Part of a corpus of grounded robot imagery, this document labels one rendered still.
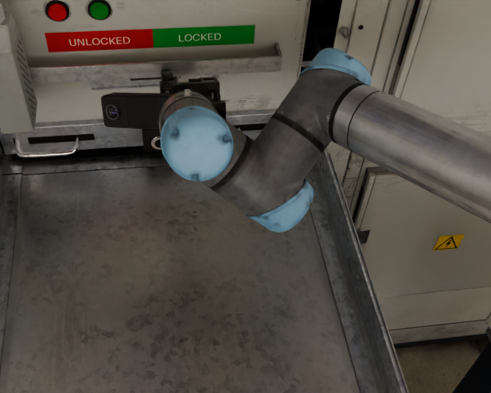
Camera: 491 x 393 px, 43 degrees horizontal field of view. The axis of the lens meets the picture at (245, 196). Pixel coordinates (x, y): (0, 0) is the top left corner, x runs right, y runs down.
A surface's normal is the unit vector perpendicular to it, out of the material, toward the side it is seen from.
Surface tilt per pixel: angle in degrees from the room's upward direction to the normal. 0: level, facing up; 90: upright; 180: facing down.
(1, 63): 90
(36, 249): 0
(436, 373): 0
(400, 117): 23
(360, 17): 90
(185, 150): 60
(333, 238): 0
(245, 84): 90
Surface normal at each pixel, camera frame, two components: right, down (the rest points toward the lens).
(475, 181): -0.69, 0.03
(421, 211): 0.14, 0.76
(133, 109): -0.40, 0.31
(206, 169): 0.16, 0.32
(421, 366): 0.05, -0.65
